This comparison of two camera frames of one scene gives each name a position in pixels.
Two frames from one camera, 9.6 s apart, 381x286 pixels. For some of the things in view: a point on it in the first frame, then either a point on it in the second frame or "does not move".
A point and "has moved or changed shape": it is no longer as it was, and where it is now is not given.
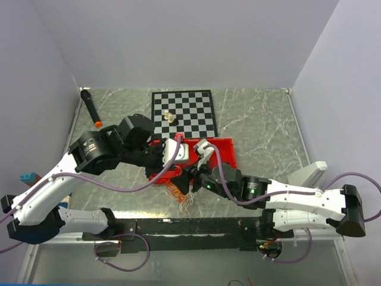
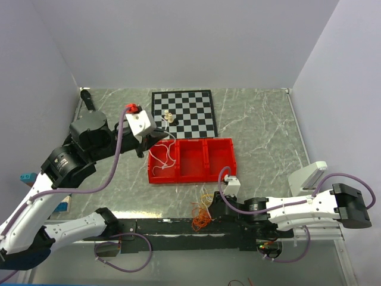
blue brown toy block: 30,179 does not move
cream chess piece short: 170,118 does not move
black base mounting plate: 187,235 does not move
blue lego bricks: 66,201 does not move
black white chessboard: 193,109 does not move
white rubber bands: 183,205 has moved or changed shape
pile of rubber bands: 181,197 to 200,217
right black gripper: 182,182 to 216,198
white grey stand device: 308,176 does not move
